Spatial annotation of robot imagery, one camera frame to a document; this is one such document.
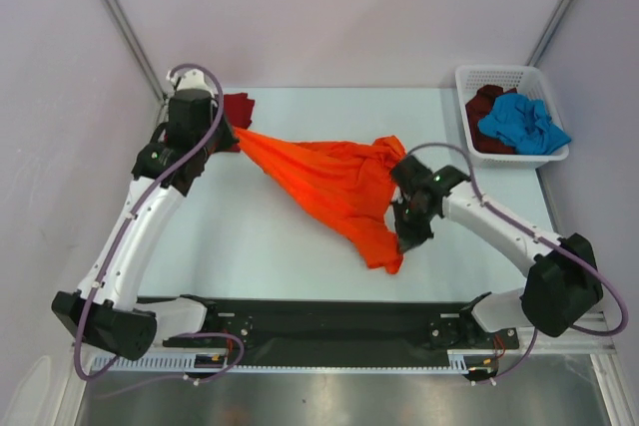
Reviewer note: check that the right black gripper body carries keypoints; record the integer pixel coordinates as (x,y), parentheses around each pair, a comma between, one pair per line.
(405,207)

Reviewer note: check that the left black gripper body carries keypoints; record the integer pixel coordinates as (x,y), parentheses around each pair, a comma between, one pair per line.
(219,141)

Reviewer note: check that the orange t shirt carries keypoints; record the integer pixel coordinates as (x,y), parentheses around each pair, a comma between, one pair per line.
(344,185)

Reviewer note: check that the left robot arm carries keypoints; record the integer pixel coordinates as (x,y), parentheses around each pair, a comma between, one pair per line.
(104,311)

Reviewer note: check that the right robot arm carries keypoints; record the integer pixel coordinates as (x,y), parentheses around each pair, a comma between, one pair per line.
(560,282)

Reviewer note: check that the folded dark red shirt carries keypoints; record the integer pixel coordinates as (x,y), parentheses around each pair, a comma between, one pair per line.
(238,111)

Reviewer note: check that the dark red shirt in basket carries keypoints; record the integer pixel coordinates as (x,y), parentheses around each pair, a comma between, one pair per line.
(477,109)

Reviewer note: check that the blue crumpled t shirt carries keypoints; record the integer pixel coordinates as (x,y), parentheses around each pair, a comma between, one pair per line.
(525,125)

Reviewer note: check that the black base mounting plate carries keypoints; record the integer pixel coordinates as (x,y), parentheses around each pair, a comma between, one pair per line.
(354,327)

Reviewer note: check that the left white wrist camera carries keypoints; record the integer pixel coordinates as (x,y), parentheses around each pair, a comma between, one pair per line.
(189,79)

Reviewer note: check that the white slotted cable duct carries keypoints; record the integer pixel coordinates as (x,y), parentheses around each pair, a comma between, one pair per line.
(201,362)

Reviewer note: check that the left aluminium frame post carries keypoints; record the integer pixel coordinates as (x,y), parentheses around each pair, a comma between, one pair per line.
(134,46)

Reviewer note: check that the aluminium frame post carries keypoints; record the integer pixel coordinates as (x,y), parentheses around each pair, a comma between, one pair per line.
(134,46)
(550,29)

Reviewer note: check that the right aluminium frame post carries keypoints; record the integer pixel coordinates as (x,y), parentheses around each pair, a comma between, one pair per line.
(550,29)

